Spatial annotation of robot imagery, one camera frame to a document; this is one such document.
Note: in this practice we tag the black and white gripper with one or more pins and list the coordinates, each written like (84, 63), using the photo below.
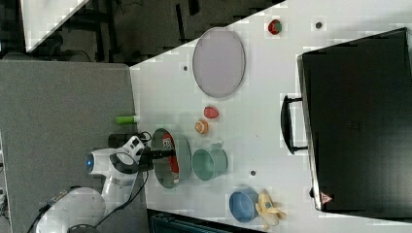
(141, 154)

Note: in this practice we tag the red plush ketchup bottle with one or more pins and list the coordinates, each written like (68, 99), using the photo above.
(168, 144)

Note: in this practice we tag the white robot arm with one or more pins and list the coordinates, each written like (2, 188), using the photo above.
(85, 206)

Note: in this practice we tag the green mug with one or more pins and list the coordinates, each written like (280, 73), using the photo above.
(210, 163)

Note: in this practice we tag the orange slice toy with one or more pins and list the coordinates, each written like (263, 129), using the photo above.
(201, 126)

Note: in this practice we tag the green marker pen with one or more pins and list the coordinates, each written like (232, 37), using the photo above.
(127, 119)

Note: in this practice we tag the red strawberry near orange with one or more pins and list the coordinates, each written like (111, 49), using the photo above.
(211, 112)

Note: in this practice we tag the blue bowl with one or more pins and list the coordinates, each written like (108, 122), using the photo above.
(242, 204)

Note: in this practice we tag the round grey plate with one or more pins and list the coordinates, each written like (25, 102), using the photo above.
(218, 62)

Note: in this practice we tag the grey partition panel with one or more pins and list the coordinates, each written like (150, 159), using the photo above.
(52, 115)

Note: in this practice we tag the peeled banana toy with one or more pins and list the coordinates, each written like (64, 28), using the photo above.
(267, 211)

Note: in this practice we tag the black toaster oven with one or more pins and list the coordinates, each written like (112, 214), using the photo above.
(357, 109)

